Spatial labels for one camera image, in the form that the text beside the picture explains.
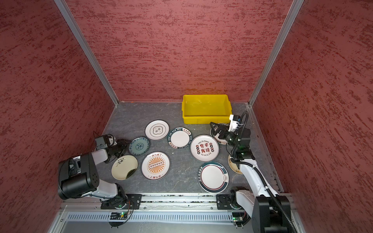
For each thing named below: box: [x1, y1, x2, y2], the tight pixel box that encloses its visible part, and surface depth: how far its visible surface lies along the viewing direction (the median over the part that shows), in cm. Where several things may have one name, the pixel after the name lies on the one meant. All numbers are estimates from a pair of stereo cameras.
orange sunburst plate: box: [140, 150, 171, 182], surface depth 88 cm
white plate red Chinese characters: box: [190, 134, 220, 162], surface depth 96 cm
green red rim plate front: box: [197, 161, 230, 194], surface depth 84 cm
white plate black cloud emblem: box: [144, 119, 170, 141], surface depth 105 cm
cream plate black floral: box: [111, 154, 139, 181], surface depth 88 cm
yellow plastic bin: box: [181, 94, 233, 125], surface depth 118 cm
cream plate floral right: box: [227, 154, 244, 175], surface depth 87 cm
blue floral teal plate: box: [128, 136, 151, 157], surface depth 97 cm
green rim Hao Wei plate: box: [167, 126, 193, 150], surface depth 101 cm
